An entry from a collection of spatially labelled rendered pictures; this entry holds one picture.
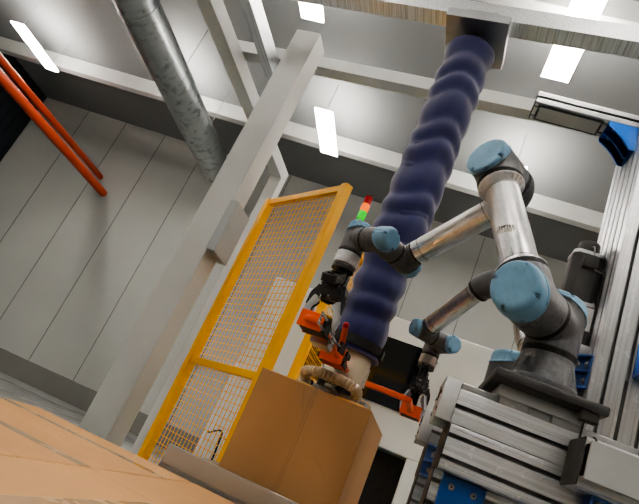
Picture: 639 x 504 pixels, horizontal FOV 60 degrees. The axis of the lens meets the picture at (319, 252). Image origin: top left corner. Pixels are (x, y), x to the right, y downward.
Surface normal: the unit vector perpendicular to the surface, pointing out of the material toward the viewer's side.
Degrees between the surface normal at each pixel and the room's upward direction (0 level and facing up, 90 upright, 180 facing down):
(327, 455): 90
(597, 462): 90
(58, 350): 90
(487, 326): 90
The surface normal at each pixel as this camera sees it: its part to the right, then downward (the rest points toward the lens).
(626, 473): -0.08, -0.40
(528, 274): -0.66, -0.41
